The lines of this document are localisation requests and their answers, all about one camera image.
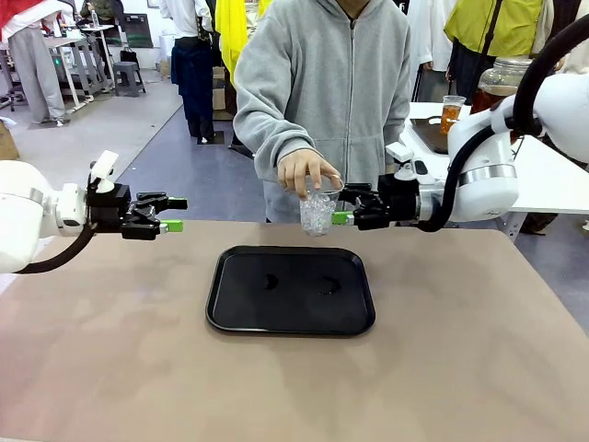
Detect grey step stool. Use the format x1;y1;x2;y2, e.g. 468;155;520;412
112;61;147;98

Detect dark tray with handle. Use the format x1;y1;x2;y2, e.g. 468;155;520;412
409;115;455;156

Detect brown cardboard box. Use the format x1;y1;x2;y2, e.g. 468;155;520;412
0;118;20;161
211;66;237;122

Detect black office chair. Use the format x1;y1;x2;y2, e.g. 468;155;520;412
0;50;27;111

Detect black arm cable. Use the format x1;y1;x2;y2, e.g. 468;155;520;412
416;13;589;233
13;222;98;276

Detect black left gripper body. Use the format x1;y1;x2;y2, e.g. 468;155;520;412
86;182;134;231

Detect short clear plastic cup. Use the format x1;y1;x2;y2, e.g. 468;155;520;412
298;181;344;238

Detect person in white coat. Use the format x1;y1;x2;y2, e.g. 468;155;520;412
404;0;456;103

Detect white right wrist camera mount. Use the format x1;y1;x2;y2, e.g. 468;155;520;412
385;142;432;181

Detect grey metal workbench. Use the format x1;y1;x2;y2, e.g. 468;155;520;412
43;25;116;100

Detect grey-sleeved right forearm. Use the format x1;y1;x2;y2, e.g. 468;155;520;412
233;110;323;169

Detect white rectangular table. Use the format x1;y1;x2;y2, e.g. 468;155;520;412
398;101;589;245

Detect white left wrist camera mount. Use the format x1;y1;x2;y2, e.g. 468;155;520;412
88;150;120;193

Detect yellow garment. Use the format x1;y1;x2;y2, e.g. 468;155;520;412
214;0;249;88

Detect person in beige top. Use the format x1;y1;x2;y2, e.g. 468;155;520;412
559;13;589;75

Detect black plastic serving tray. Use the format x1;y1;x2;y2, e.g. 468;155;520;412
205;245;376;339

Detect grey-sleeved left forearm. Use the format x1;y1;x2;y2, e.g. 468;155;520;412
379;91;413;160

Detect glass drink dispenser jar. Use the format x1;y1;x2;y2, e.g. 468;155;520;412
469;57;535;116

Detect person in navy trousers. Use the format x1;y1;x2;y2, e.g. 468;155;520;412
160;0;217;144

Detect dark display board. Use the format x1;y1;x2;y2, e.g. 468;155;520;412
122;13;154;50

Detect person in yellow-green jacket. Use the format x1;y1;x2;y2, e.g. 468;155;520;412
444;0;547;105

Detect person's right hand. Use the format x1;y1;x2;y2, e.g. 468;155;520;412
277;151;345;203

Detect person in grey hoodie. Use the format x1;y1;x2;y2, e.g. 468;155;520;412
233;0;413;223

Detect person in grey trousers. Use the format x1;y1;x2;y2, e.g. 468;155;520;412
0;0;68;125

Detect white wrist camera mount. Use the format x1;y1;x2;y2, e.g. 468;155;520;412
385;142;432;181
88;150;120;193

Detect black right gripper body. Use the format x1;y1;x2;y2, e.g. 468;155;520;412
376;173;422;227

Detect tall clear plastic cup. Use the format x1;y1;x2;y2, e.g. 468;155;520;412
441;95;468;135

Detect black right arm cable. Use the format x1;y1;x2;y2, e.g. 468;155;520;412
416;13;589;233

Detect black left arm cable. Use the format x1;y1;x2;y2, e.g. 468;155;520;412
13;222;98;276

